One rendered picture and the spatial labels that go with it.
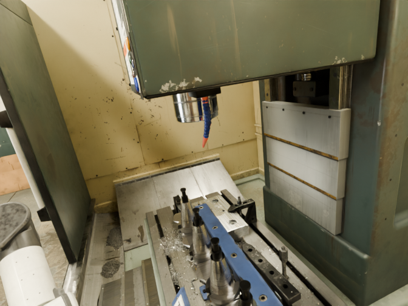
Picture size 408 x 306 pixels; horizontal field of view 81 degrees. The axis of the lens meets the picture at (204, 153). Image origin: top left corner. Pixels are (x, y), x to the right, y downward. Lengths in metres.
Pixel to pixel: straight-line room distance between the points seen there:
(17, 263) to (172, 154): 1.44
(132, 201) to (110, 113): 0.66
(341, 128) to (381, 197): 0.27
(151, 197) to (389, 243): 1.41
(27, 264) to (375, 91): 1.03
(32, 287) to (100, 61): 1.45
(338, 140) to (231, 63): 0.53
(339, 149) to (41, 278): 0.94
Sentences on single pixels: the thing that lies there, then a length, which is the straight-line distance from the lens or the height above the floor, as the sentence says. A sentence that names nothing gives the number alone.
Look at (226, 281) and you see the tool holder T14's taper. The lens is 0.48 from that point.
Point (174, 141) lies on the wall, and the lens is 1.94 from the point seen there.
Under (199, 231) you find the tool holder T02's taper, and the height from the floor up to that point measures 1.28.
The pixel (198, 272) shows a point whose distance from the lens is 0.55.
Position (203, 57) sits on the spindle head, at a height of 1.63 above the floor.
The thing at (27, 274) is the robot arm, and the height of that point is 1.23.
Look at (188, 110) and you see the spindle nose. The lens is 0.81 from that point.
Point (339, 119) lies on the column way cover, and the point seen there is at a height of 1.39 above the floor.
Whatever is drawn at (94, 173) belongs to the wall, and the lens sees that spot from 1.97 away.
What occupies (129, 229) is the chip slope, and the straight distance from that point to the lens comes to 1.74.
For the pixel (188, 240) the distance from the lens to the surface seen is 0.63.
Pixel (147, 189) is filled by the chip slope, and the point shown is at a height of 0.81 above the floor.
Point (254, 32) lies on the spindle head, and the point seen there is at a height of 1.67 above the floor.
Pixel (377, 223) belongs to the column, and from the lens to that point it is 1.06.
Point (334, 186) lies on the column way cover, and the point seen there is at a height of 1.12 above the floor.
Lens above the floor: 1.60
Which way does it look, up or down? 19 degrees down
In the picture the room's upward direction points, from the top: 8 degrees counter-clockwise
